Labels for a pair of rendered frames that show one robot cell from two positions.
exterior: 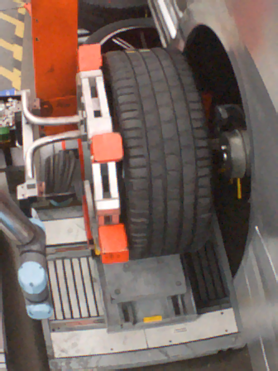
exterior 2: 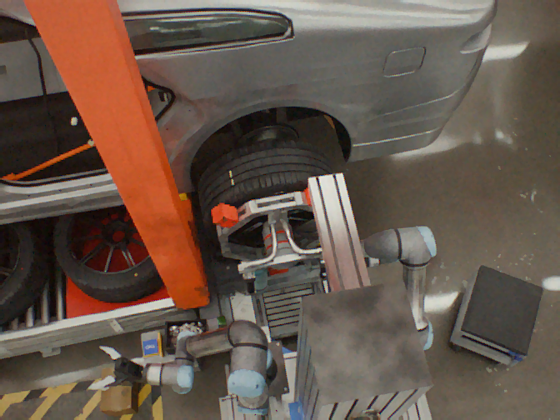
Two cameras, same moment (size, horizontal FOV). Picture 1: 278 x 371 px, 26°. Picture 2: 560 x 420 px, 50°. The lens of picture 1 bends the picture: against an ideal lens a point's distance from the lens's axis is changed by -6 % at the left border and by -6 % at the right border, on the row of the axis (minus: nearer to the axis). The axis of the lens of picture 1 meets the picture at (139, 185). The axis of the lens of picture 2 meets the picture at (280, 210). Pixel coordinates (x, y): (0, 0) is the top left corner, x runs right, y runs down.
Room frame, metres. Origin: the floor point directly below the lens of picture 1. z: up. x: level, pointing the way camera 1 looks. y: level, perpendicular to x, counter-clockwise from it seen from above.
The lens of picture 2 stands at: (1.14, 1.36, 3.35)
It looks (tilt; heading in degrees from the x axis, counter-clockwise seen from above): 62 degrees down; 272
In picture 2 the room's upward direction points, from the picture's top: 1 degrees counter-clockwise
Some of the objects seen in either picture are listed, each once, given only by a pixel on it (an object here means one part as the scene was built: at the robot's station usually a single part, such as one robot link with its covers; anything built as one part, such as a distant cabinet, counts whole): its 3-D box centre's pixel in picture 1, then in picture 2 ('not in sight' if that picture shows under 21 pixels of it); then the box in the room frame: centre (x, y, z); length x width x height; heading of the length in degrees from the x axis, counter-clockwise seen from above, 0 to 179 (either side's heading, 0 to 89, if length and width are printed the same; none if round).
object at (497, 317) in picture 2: not in sight; (494, 317); (0.01, 0.32, 0.17); 0.43 x 0.36 x 0.34; 68
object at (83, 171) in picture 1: (72, 159); (279, 243); (1.19, 0.21, 0.85); 0.21 x 0.14 x 0.14; 104
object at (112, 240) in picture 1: (112, 243); not in sight; (0.91, 0.06, 0.85); 0.09 x 0.08 x 0.07; 14
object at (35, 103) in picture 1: (26, 109); (247, 271); (1.33, 0.38, 0.93); 0.09 x 0.05 x 0.05; 104
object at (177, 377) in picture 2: not in sight; (177, 376); (1.53, 0.90, 1.21); 0.11 x 0.08 x 0.09; 177
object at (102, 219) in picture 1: (94, 156); (277, 229); (1.21, 0.14, 0.85); 0.54 x 0.07 x 0.54; 14
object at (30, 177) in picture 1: (55, 149); (304, 232); (1.08, 0.24, 1.03); 0.19 x 0.18 x 0.11; 104
